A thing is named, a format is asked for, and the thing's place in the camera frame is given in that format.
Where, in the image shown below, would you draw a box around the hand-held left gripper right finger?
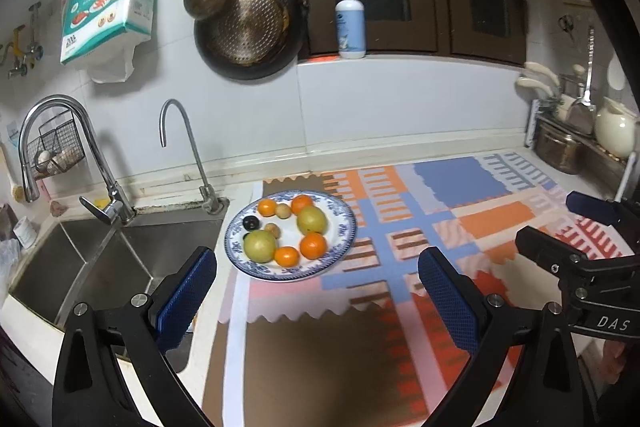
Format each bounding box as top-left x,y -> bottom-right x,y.
417,247 -> 601,427

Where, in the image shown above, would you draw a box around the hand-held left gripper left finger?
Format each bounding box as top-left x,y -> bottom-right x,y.
52,246 -> 218,427

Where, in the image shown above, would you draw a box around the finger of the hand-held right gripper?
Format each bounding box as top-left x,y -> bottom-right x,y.
566,191 -> 640,228
515,226 -> 640,292

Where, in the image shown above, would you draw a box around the large green citrus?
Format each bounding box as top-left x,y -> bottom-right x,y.
243,230 -> 277,263
297,206 -> 329,236

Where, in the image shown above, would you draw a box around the blue white patterned plate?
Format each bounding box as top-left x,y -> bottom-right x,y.
223,190 -> 357,282

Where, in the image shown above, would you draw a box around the person's right hand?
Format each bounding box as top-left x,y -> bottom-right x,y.
597,337 -> 633,383

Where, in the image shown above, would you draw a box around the dish rack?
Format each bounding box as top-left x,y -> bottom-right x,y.
525,99 -> 640,202

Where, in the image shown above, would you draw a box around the stainless steel pot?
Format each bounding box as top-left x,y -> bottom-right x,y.
535,127 -> 586,175

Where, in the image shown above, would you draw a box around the white ceramic jug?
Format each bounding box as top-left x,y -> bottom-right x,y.
594,97 -> 638,158

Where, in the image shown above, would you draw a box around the stainless steel sink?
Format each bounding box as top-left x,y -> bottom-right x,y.
7,202 -> 228,373

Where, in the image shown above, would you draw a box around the colourful patterned mat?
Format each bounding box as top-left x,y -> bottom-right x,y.
202,152 -> 633,427

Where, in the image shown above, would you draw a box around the thin chrome water faucet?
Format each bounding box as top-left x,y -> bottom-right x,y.
159,99 -> 223,214

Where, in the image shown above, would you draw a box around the tall chrome kitchen faucet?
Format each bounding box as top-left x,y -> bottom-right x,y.
19,94 -> 136,224

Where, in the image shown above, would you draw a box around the white cup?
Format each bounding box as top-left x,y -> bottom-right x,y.
12,216 -> 38,248

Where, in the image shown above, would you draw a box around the black frying pan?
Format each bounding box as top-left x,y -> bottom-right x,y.
193,0 -> 307,81

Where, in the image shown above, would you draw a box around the white blue lotion bottle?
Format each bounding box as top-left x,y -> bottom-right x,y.
335,0 -> 367,59

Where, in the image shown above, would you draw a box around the teal white paper towel pack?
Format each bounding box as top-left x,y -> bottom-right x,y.
59,0 -> 163,82

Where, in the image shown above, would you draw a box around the cream handled knife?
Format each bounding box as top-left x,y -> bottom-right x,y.
523,61 -> 561,88
516,77 -> 558,100

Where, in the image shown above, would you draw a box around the black wire basket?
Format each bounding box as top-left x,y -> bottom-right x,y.
31,114 -> 86,180

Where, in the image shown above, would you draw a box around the wall water taps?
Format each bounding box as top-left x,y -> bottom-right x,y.
0,2 -> 46,80

